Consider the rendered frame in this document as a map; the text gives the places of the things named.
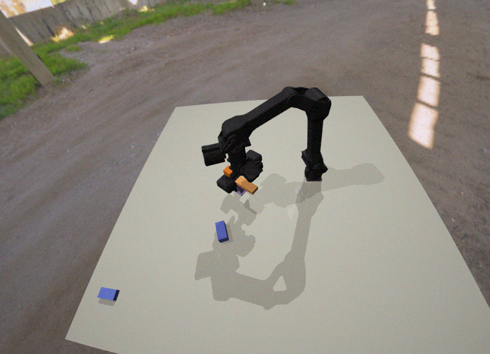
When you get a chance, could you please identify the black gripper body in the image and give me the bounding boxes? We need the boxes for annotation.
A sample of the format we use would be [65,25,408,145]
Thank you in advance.
[216,150,262,193]

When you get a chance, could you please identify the blue rectangular block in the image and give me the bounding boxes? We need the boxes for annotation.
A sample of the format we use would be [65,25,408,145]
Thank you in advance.
[215,221,229,243]
[97,287,119,301]

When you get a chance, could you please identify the orange bar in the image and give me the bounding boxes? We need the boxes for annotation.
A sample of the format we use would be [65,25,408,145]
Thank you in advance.
[223,165,258,195]

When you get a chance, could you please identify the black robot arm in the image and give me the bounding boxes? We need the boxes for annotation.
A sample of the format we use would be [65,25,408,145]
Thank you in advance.
[202,86,331,183]

